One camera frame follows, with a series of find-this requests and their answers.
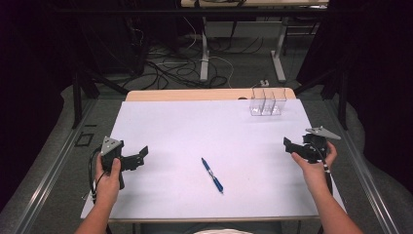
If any tangle of floor cables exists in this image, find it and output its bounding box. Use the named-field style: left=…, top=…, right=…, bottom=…
left=123, top=16, right=266, bottom=91

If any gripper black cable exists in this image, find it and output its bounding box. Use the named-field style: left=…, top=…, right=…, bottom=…
left=87, top=145, right=107, bottom=205
left=311, top=143, right=334, bottom=197

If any clear acrylic organizer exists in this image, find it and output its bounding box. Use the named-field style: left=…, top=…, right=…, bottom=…
left=248, top=87, right=288, bottom=117

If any white table mat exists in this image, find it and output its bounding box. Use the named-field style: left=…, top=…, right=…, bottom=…
left=80, top=98, right=347, bottom=220

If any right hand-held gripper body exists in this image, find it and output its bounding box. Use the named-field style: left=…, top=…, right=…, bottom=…
left=301, top=125, right=343, bottom=165

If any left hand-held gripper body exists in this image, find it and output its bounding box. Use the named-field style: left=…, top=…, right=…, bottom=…
left=99, top=136, right=137, bottom=190

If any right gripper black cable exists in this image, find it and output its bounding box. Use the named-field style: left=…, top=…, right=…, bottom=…
left=311, top=143, right=334, bottom=197

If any person's white clothing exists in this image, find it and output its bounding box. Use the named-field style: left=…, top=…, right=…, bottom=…
left=194, top=228, right=255, bottom=234

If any background desk top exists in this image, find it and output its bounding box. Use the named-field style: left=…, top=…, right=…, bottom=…
left=180, top=0, right=329, bottom=9

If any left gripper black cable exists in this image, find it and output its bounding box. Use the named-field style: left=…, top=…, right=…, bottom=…
left=87, top=145, right=107, bottom=205

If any black metal stand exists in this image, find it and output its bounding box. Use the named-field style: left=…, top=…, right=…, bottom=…
left=71, top=62, right=131, bottom=130

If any person's right hand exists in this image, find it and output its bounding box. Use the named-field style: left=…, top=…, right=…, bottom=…
left=290, top=141, right=339, bottom=193

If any white desk leg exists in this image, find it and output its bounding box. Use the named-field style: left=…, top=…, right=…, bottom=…
left=199, top=16, right=210, bottom=83
left=270, top=18, right=288, bottom=84

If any person's left hand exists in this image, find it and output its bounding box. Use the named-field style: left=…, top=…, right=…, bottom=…
left=94, top=156, right=122, bottom=207

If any aluminium floor rail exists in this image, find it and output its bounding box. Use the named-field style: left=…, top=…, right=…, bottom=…
left=324, top=97, right=402, bottom=234
left=11, top=97, right=98, bottom=234

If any blue pen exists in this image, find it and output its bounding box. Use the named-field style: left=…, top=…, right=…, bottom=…
left=201, top=157, right=225, bottom=195

